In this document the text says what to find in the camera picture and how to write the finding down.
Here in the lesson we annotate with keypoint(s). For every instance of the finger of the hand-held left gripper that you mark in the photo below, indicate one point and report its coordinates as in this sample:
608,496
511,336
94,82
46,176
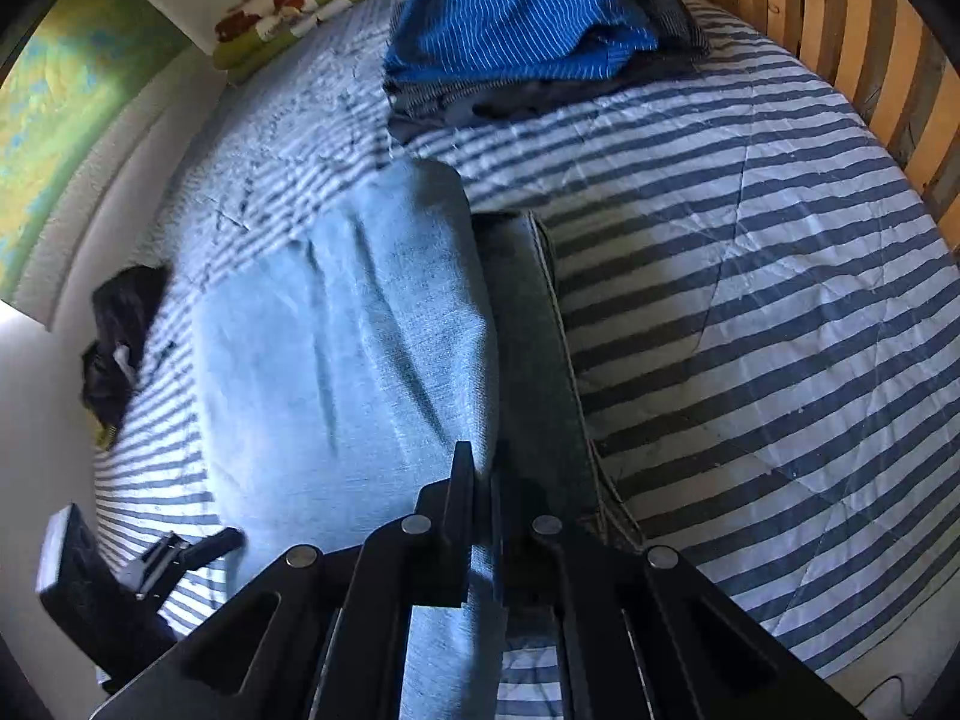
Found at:
210,547

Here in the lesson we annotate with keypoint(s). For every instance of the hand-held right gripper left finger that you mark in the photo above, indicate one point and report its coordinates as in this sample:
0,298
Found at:
457,510

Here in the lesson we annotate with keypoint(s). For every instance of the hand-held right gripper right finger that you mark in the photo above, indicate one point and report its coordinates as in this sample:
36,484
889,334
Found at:
525,540

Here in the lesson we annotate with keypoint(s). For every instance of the light blue denim jeans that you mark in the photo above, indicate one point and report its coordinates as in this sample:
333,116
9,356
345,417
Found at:
337,352

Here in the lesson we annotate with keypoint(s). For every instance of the black clothes with yellow print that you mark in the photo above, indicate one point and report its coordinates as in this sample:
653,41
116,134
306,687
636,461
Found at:
120,315

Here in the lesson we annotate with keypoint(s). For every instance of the blue striped folded clothes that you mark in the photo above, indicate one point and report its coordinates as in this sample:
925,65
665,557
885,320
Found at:
525,101

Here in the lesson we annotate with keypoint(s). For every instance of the blue white striped bed cover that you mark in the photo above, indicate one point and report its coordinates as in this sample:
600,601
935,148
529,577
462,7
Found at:
750,315

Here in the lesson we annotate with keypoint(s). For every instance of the blue striped folded garment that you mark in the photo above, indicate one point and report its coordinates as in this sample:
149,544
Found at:
510,22

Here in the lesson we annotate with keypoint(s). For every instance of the green floral pillow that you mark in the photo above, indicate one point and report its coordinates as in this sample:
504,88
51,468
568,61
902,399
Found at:
300,15

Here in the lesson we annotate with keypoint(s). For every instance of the wooden slatted headboard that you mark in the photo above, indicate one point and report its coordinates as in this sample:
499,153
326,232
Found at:
885,75

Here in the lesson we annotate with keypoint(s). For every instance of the green yellow wall poster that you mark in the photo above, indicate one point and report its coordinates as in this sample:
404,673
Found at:
67,112

